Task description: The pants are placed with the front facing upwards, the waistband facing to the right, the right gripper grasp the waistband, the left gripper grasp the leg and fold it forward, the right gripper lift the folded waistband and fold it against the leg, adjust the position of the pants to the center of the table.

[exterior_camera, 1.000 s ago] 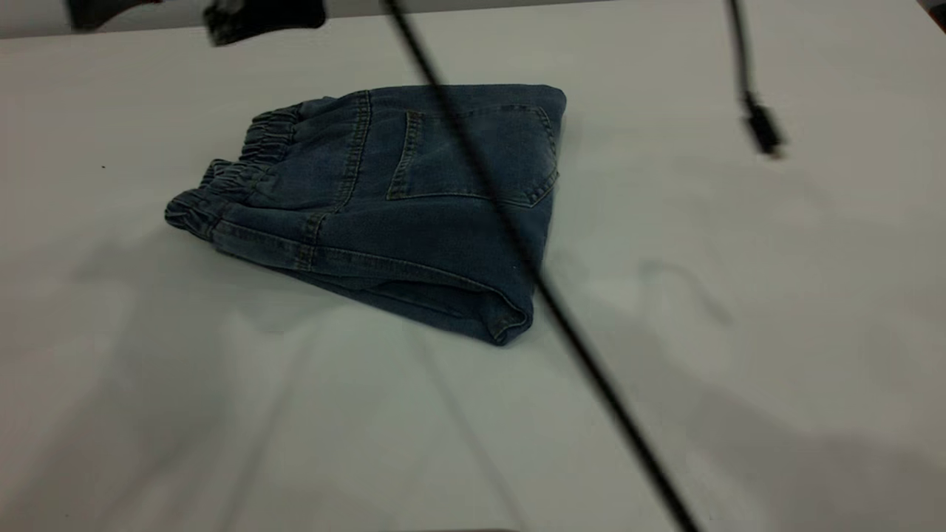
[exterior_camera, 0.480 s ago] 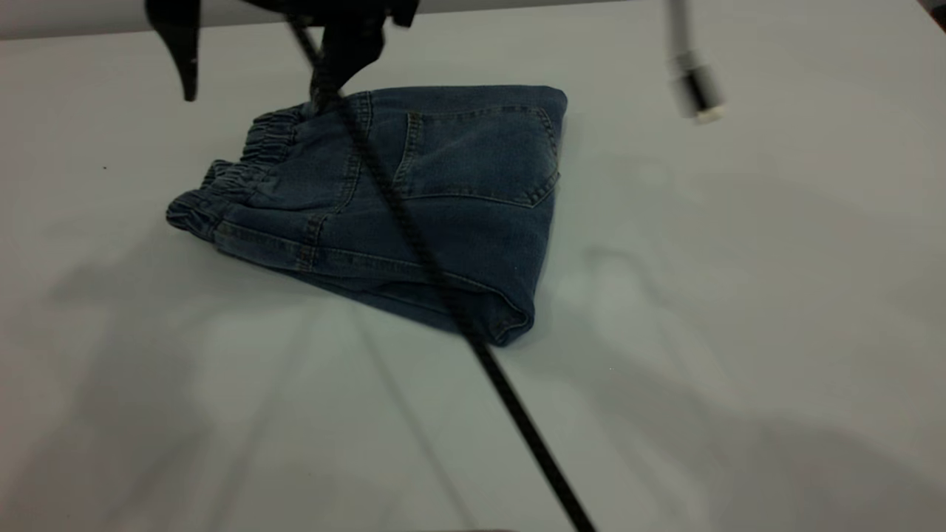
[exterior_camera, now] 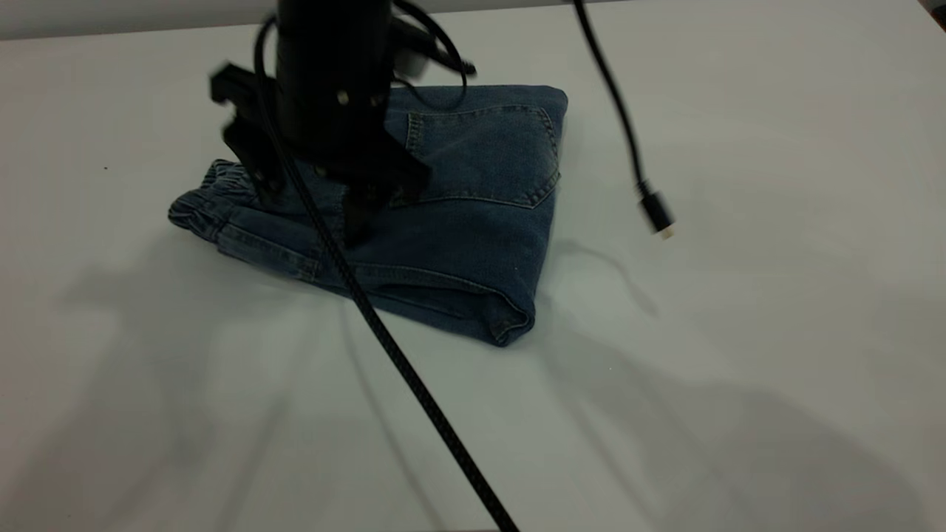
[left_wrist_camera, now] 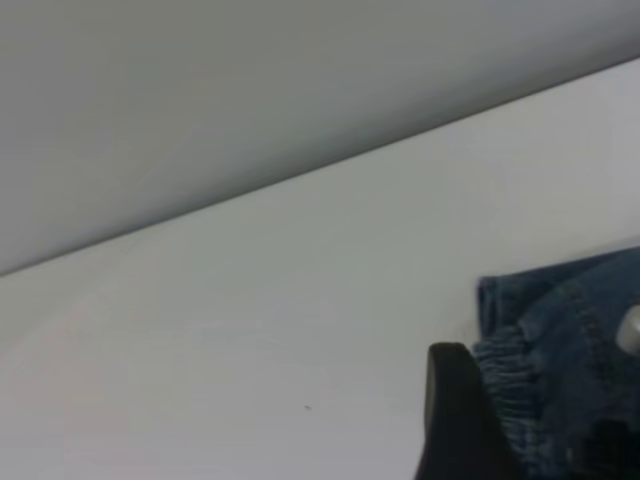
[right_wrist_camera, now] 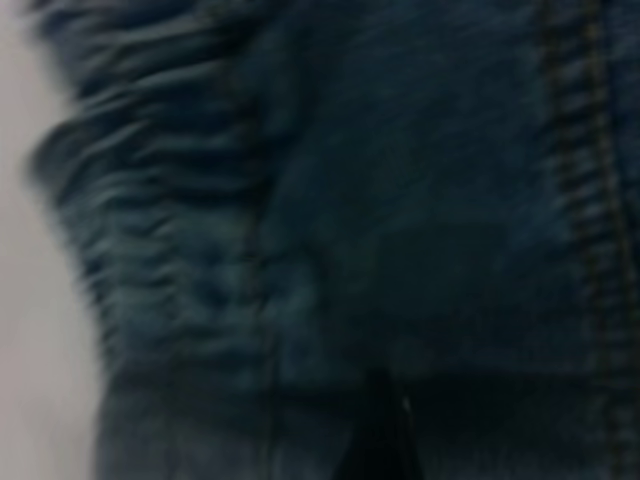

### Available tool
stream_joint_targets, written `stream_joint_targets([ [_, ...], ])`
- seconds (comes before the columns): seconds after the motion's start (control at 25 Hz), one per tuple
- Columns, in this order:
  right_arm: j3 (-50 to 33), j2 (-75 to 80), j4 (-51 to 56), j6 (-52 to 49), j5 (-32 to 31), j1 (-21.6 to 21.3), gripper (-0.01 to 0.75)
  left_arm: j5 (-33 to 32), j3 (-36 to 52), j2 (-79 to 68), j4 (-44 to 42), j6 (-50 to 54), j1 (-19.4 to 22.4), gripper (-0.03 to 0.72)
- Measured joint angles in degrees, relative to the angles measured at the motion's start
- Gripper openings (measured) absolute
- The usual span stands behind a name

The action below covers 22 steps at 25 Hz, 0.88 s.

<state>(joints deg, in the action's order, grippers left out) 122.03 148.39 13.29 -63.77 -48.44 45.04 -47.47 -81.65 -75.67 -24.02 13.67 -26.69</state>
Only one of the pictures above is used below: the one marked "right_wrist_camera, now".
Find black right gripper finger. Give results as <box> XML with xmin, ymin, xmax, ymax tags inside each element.
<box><xmin>344</xmin><ymin>377</ymin><xmax>420</xmax><ymax>480</ymax></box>

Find blue denim shorts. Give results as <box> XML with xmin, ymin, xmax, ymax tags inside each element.
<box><xmin>24</xmin><ymin>0</ymin><xmax>640</xmax><ymax>480</ymax></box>

